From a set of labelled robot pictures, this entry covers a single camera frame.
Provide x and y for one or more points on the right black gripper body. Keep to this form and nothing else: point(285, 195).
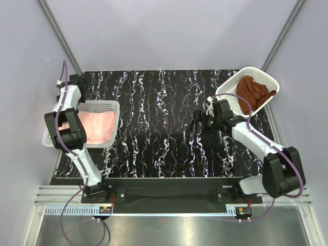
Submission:
point(209, 123)

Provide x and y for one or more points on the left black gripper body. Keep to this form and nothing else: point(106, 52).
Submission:
point(82, 99)

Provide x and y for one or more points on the pink towel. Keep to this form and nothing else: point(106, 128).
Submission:
point(99, 127)

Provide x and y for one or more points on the brown towel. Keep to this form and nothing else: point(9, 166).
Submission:
point(254, 93)

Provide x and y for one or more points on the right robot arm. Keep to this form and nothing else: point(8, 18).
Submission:
point(282, 173)

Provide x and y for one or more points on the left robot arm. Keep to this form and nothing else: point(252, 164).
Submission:
point(68, 134)

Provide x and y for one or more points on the right white plastic basket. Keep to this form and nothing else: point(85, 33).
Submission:
point(229, 87)

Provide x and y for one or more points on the white plastic basket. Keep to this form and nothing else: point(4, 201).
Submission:
point(98, 106)
point(229, 87)

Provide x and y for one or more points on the left white plastic basket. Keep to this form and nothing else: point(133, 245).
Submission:
point(98, 106)

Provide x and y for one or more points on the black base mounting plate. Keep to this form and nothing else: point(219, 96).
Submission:
point(221, 190)

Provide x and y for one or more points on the right small circuit board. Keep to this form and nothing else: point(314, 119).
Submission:
point(245, 211)

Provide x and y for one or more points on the small circuit board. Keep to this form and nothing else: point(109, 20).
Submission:
point(245, 211)
point(105, 210)

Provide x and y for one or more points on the left small circuit board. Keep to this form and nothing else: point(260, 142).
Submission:
point(105, 210)

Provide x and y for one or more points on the left aluminium frame post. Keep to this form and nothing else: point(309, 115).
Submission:
point(59, 35)

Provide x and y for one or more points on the aluminium frame post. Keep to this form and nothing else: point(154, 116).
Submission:
point(59, 35)
point(283, 33)

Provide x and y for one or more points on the white slotted cable duct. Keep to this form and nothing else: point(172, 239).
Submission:
point(72, 210)

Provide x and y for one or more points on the right aluminium frame post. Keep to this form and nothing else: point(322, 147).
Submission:
point(283, 33)

